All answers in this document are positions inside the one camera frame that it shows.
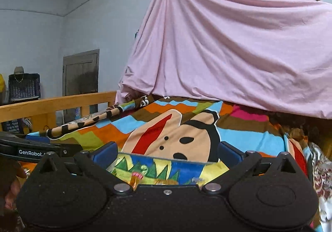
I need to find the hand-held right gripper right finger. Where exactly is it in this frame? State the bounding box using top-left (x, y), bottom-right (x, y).
top-left (204, 141), bottom-right (303, 194)

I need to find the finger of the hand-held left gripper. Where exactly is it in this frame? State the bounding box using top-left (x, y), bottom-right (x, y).
top-left (0, 131), bottom-right (51, 145)

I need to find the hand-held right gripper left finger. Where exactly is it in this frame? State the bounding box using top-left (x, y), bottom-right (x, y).
top-left (34, 141), bottom-right (133, 194)

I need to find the person's left hand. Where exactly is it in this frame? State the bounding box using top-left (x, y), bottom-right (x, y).
top-left (0, 155), bottom-right (28, 216)

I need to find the brown striped rolled mat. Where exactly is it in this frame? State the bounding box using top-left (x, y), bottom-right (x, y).
top-left (46, 106), bottom-right (125, 139)

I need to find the black plastic crate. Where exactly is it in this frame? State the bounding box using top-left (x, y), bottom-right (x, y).
top-left (8, 73), bottom-right (41, 103)

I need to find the colourful cartoon printed blanket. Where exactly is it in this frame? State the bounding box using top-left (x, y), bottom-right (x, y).
top-left (24, 95), bottom-right (312, 189)

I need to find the brown wooden door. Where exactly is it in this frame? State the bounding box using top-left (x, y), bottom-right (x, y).
top-left (62, 49), bottom-right (100, 116)

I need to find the red white floral cloth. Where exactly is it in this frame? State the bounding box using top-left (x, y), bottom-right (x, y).
top-left (284, 118), bottom-right (332, 232)

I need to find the pink hanging sheet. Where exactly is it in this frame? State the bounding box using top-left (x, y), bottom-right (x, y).
top-left (114, 0), bottom-right (332, 120)

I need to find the wooden bed rail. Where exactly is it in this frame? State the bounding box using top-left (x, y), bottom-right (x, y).
top-left (0, 91), bottom-right (118, 136)

